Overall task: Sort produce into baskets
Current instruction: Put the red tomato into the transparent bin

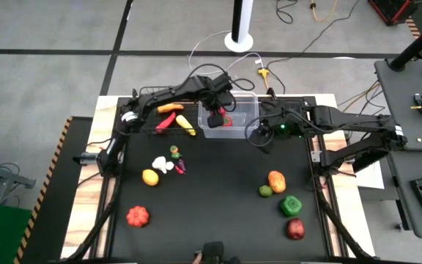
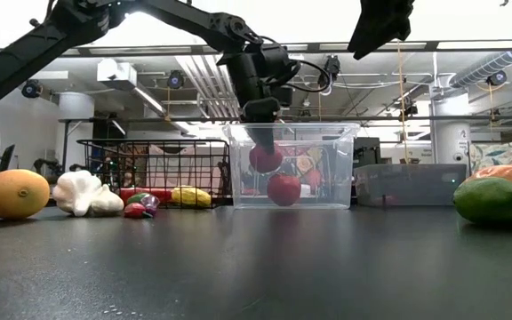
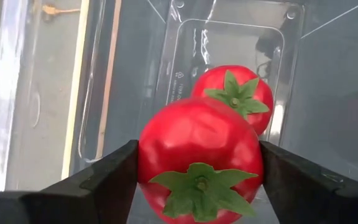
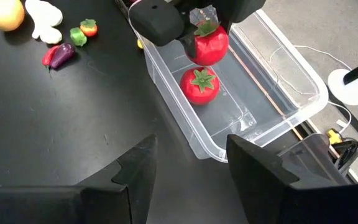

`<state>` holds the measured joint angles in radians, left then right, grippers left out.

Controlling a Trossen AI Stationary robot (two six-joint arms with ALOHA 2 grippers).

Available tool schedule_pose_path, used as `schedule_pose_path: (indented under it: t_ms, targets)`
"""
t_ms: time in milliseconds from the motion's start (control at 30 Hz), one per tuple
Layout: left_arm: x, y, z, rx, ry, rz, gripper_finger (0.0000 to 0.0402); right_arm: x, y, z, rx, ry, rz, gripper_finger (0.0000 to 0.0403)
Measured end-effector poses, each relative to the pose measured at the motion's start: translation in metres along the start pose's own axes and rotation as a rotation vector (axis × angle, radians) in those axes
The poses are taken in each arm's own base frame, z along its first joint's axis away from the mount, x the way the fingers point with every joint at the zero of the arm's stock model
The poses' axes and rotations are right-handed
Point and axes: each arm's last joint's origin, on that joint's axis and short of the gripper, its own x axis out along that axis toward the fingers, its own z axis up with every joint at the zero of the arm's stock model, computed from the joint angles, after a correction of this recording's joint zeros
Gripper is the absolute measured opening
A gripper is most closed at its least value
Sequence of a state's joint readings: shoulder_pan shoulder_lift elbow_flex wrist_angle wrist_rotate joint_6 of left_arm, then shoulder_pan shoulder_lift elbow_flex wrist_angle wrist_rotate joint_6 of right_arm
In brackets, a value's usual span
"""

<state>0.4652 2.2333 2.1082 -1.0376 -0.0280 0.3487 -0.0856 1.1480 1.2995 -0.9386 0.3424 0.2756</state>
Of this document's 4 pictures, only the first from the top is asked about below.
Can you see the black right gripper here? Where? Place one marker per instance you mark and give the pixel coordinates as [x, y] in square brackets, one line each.
[288, 124]

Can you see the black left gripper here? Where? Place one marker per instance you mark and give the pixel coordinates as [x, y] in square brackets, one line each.
[216, 91]

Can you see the red and cream fruit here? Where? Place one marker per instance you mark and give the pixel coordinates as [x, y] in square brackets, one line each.
[221, 111]

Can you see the red tomato with green stem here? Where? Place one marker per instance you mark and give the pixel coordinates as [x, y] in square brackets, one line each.
[228, 121]

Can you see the yellow corn cob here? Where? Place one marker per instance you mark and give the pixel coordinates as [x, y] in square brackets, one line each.
[186, 125]

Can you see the orange carrot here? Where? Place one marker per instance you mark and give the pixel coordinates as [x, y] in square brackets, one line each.
[170, 108]

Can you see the large red chili pepper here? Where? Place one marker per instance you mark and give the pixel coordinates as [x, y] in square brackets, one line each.
[166, 122]

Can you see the green lime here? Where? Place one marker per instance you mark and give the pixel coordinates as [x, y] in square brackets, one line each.
[265, 191]

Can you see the small green pepper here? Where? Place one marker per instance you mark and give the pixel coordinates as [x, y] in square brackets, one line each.
[176, 155]

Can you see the small purple eggplant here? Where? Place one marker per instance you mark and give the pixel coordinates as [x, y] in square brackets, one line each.
[182, 165]

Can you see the small red chili pepper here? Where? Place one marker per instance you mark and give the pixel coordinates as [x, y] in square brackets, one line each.
[178, 170]

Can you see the large white garlic bulb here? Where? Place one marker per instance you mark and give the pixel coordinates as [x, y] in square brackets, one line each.
[158, 163]

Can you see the green bell pepper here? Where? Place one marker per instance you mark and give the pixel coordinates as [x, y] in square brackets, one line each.
[291, 206]

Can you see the yellow lemon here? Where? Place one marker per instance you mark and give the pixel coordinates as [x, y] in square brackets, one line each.
[150, 177]

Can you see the dark red apple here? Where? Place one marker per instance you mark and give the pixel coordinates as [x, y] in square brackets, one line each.
[296, 229]

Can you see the orange pumpkin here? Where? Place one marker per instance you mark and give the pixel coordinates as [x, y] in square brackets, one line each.
[137, 216]

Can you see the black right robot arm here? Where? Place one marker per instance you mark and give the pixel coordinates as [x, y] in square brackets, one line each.
[354, 121]

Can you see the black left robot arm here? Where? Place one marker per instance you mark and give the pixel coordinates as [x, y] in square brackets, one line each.
[167, 91]

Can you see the clear plastic bin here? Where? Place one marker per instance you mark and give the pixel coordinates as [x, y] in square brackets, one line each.
[240, 132]

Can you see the dark grey plastic bin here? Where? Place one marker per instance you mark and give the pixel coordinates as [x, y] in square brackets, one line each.
[288, 102]

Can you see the yellow power plug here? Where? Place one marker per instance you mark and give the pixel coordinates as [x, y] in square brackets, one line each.
[263, 72]

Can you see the black desk beam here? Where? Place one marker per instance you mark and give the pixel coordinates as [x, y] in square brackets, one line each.
[363, 165]

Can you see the black and white pole stand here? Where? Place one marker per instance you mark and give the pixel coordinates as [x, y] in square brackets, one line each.
[240, 18]

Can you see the white paper sheet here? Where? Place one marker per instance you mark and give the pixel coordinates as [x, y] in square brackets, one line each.
[374, 179]

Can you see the grey desk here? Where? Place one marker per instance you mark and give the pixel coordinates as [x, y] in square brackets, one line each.
[405, 205]
[398, 110]

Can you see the person's hand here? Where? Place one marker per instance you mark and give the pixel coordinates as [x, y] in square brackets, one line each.
[197, 259]

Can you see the black diagonal pole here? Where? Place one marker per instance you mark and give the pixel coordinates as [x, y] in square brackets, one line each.
[416, 45]

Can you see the red and black crate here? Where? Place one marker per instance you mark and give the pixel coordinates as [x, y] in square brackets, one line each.
[394, 9]

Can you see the black hazard-striped floor mat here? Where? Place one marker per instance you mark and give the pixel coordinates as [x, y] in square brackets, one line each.
[50, 220]

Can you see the silver metal bracket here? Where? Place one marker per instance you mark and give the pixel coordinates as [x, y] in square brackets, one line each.
[86, 158]
[315, 155]

